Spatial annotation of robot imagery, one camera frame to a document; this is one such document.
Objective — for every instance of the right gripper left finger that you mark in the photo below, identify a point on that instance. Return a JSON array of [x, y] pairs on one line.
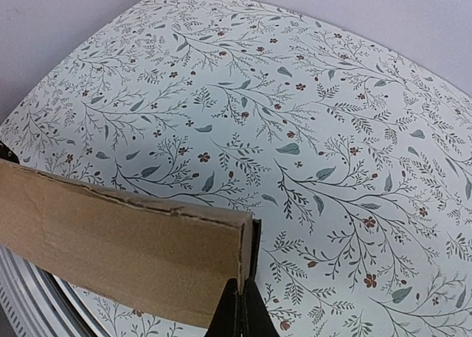
[[226, 321]]

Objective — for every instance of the brown cardboard paper box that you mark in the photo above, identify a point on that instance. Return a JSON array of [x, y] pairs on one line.
[[166, 258]]

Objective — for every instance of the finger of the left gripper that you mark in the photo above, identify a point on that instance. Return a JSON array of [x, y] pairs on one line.
[[7, 154]]

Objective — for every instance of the front aluminium rail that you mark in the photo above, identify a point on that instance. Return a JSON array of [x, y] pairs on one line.
[[34, 304]]

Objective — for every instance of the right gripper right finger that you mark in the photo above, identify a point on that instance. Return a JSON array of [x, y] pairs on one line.
[[255, 320]]

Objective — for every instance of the floral patterned table mat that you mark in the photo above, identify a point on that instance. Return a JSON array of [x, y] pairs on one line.
[[356, 160]]

